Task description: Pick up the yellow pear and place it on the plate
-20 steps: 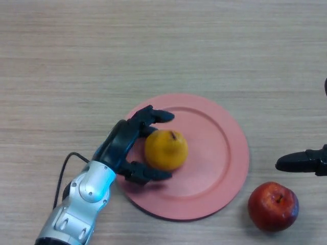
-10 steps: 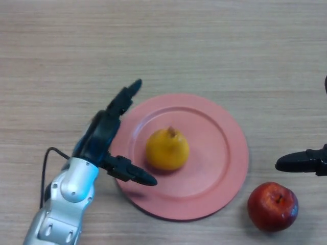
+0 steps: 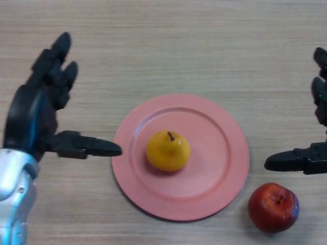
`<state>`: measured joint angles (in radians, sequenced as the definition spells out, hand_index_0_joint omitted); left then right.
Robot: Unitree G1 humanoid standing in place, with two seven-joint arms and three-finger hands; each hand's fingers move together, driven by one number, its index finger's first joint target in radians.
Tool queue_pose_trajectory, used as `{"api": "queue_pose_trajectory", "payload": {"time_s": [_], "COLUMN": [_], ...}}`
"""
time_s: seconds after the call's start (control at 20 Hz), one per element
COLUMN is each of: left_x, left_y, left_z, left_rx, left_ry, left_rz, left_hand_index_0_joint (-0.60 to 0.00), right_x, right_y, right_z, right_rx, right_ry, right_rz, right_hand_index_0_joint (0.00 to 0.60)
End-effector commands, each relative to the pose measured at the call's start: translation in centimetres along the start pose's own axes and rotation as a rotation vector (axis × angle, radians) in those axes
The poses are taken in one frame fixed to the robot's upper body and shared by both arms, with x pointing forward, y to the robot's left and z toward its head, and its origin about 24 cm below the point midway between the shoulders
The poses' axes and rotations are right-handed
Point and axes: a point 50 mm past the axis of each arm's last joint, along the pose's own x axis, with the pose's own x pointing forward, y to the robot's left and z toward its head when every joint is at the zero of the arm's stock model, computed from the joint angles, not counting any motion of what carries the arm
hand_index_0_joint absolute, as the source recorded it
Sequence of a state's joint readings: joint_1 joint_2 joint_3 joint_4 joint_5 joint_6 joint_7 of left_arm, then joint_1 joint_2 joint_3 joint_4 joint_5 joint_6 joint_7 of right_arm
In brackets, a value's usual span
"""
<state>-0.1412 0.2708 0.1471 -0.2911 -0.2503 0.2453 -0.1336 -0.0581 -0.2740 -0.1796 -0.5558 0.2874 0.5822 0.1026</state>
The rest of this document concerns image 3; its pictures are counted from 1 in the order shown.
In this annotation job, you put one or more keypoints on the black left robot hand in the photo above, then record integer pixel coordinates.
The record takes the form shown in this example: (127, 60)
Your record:
(30, 114)

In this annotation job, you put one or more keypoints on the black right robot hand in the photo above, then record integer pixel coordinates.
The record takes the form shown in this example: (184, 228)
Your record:
(316, 159)

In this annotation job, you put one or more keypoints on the yellow pear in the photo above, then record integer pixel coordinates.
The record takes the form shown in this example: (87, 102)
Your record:
(167, 153)

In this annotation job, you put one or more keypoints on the pink round plate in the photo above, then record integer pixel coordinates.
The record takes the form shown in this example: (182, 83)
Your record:
(209, 166)

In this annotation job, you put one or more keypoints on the red apple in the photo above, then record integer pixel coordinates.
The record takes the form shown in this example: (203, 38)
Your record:
(270, 208)

